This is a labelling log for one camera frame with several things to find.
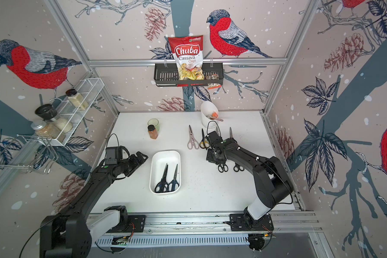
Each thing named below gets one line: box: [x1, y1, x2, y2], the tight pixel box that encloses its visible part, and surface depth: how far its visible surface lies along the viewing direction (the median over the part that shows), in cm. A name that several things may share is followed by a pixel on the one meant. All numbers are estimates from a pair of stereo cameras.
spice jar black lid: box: [65, 88, 89, 111], surface depth 76 cm
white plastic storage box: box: [149, 150, 182, 196], surface depth 93 cm
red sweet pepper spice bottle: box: [147, 124, 159, 140], surface depth 103 cm
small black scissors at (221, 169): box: [217, 163, 229, 173], surface depth 94 cm
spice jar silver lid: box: [30, 120, 62, 139], surface depth 62 cm
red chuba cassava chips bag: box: [167, 34, 205, 81], surface depth 84 cm
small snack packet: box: [204, 74, 222, 90], surface depth 92 cm
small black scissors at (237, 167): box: [233, 162, 245, 172], surface depth 94 cm
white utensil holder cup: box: [200, 100, 219, 129], surface depth 109 cm
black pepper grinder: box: [34, 103, 73, 134], surface depth 65 cm
